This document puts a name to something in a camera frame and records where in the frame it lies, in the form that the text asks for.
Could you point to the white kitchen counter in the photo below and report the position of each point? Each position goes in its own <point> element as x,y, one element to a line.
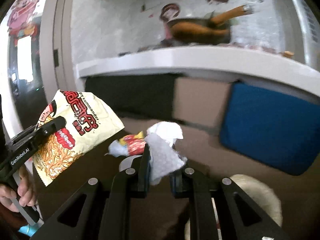
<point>175,60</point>

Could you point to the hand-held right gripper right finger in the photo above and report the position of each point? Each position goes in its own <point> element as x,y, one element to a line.
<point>176,187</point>

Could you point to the white trash bin with liner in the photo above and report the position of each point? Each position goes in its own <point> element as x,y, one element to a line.
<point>260,200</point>

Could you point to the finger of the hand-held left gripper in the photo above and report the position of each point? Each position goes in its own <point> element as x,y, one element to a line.
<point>53,125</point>

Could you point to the white tissue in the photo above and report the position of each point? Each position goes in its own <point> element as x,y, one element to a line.
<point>162,155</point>

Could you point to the red and yellow wrapper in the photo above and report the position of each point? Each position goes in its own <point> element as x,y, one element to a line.
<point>133,145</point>

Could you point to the dark brown tablecloth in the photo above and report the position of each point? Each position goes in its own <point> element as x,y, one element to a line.
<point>100,162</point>

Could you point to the orange cup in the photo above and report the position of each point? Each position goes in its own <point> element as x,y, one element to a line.
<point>287,53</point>

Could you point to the person's left hand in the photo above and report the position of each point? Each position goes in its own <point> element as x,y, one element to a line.
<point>25,190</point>

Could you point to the black door latch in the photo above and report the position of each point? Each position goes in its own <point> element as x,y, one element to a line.
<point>56,58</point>

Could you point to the person's left forearm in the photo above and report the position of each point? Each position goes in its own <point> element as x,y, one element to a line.
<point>7,222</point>

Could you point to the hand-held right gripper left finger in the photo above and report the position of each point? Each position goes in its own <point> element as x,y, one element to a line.
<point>142,177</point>

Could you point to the white vent grille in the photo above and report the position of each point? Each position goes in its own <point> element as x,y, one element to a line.
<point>310,22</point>

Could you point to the white and blue wrapper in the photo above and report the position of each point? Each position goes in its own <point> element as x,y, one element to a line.
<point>117,148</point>

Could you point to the black cloth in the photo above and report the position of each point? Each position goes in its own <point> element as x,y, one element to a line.
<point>130,97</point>

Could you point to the red cartoon door decals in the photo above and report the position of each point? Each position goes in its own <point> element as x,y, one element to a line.
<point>22,12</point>

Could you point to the blue towel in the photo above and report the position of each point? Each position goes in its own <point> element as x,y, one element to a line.
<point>262,130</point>

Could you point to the cream noodle packet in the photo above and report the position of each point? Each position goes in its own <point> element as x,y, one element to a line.
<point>75,130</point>

